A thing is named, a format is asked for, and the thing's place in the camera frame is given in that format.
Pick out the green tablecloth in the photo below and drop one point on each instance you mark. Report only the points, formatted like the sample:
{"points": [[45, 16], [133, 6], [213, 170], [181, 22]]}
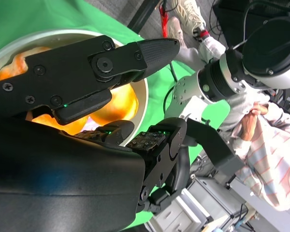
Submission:
{"points": [[62, 14]]}

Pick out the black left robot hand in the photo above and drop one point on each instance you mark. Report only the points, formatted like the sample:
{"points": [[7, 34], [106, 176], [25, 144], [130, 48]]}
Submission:
{"points": [[215, 149]]}

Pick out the black metal leg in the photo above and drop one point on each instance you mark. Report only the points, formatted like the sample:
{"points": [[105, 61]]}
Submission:
{"points": [[145, 13]]}

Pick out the pink cake slice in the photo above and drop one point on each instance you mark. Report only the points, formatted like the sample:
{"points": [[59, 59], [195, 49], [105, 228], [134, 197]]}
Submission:
{"points": [[89, 126]]}

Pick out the person in striped shirt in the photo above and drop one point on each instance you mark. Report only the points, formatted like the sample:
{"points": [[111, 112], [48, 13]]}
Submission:
{"points": [[275, 157]]}

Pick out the person's bare hand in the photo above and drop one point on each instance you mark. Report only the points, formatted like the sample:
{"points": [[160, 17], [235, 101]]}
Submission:
{"points": [[250, 125]]}

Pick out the beige sneaker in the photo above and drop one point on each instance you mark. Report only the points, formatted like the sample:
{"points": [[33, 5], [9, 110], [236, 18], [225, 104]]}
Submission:
{"points": [[176, 31], [191, 12]]}

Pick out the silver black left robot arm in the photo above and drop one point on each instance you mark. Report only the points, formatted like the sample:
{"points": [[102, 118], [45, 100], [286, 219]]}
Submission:
{"points": [[222, 75]]}

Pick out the grey-green round bowl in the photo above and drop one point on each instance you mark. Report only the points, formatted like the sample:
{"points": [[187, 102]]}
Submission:
{"points": [[141, 96]]}

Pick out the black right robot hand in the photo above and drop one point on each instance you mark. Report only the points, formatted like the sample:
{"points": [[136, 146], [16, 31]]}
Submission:
{"points": [[62, 181]]}

